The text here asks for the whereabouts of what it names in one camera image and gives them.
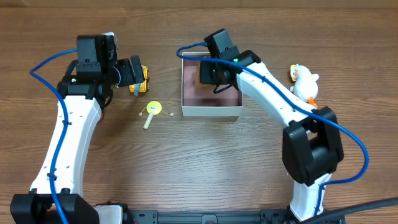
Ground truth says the blue right cable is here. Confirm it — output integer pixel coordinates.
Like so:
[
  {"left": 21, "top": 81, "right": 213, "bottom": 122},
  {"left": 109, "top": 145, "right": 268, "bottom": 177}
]
[{"left": 175, "top": 42, "right": 370, "bottom": 217}]

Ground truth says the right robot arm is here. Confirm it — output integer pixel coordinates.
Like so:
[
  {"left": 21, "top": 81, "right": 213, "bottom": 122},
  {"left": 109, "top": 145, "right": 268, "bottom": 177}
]
[{"left": 200, "top": 29, "right": 344, "bottom": 221}]

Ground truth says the thick black cable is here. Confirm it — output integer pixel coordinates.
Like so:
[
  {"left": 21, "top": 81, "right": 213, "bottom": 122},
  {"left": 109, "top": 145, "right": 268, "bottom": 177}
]
[{"left": 303, "top": 196, "right": 398, "bottom": 224}]

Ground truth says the blue cable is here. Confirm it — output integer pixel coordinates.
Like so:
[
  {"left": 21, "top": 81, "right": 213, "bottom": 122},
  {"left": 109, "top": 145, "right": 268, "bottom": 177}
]
[
  {"left": 29, "top": 48, "right": 78, "bottom": 224},
  {"left": 175, "top": 42, "right": 370, "bottom": 217}
]

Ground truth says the white plush duck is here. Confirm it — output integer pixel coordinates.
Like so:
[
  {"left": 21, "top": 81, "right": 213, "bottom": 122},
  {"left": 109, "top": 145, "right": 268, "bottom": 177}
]
[{"left": 290, "top": 64, "right": 320, "bottom": 108}]

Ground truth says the yellow toy truck grey cannon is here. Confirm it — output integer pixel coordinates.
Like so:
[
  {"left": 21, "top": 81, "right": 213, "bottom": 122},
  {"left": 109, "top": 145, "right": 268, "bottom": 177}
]
[{"left": 129, "top": 65, "right": 150, "bottom": 97}]

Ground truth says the yellow rattle drum toy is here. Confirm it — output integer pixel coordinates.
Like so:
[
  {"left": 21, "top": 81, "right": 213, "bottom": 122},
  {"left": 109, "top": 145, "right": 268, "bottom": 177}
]
[{"left": 139, "top": 101, "right": 174, "bottom": 130}]

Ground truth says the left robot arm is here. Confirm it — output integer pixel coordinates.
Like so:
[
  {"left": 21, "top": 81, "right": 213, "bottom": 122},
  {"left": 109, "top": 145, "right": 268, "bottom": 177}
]
[{"left": 10, "top": 32, "right": 144, "bottom": 223}]

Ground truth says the brown furry plush toy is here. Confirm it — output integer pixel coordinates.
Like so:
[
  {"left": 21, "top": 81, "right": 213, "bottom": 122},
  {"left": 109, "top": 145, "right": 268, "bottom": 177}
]
[{"left": 192, "top": 70, "right": 215, "bottom": 91}]

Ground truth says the blue left cable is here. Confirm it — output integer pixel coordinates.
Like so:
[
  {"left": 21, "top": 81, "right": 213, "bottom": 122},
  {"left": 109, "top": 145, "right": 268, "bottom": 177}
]
[{"left": 29, "top": 48, "right": 78, "bottom": 224}]

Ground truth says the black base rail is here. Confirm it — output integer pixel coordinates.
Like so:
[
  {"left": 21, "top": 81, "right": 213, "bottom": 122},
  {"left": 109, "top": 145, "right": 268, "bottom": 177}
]
[{"left": 93, "top": 209, "right": 299, "bottom": 224}]

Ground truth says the white cardboard box pink inside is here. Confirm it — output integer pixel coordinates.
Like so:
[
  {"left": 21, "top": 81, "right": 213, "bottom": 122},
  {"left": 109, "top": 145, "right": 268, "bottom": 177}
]
[{"left": 181, "top": 59, "right": 243, "bottom": 117}]

